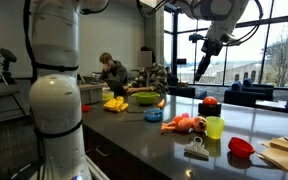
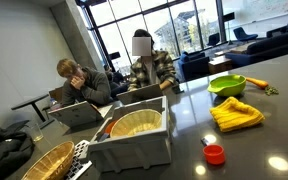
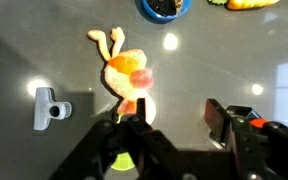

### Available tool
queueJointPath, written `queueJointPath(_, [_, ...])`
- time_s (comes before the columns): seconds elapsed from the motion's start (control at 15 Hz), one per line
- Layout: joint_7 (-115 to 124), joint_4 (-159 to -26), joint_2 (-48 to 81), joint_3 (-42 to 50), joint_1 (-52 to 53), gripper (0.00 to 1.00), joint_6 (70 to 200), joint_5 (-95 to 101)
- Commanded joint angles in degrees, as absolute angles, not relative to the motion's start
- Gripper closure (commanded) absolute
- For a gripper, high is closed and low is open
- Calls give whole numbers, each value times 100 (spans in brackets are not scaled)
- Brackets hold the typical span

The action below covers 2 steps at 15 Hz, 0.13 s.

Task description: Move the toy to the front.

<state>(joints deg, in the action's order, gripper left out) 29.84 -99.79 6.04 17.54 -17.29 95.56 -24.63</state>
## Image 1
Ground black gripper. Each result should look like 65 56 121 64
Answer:
193 40 224 82

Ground pink orange plush toy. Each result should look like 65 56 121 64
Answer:
160 113 208 135

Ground orange toy carrot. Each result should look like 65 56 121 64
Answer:
156 98 166 110

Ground blue armchair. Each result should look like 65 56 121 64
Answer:
168 84 208 100
223 78 274 108

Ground red ball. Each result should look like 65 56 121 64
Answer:
202 96 218 107

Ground black box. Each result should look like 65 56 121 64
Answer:
197 102 222 118

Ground person in plaid shirt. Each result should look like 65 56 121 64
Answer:
122 45 170 95

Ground yellow green plastic cup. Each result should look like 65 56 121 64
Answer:
205 115 225 140

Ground green plastic bowl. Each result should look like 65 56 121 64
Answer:
130 91 161 106

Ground blue bowl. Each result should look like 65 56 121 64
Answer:
144 107 164 123

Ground silver binder clip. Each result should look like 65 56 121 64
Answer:
183 135 211 160

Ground wooden coffee table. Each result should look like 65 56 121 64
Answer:
254 99 288 113

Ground red plastic bowl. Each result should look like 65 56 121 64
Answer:
227 136 256 160

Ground person in gray hoodie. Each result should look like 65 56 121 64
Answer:
98 52 129 89

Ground yellow knit hat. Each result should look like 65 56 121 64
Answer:
102 95 130 113

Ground brown paper bags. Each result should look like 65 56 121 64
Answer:
257 135 288 178

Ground red plastic cup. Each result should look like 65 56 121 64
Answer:
81 104 93 113

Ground wooden bar stool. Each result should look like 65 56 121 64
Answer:
0 83 29 127

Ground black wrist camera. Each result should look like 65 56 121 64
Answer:
188 32 206 44

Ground black camera on tripod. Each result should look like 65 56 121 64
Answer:
0 47 18 86

